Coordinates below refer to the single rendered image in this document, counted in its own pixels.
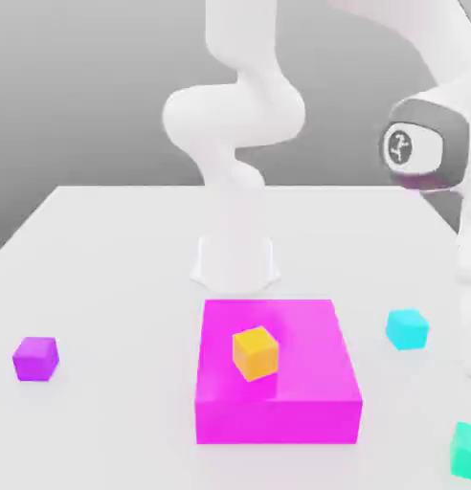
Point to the small purple cube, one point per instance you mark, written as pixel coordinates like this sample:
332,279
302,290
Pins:
35,360

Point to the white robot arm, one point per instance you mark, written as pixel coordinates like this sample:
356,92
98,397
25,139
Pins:
235,115

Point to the small teal cube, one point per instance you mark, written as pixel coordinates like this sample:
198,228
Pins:
467,451

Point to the small orange cube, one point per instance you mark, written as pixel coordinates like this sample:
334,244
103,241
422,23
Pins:
255,354

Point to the small cyan cube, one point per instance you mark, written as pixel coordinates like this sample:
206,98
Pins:
407,330

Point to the large magenta box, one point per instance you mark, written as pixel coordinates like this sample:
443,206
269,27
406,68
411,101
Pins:
304,413

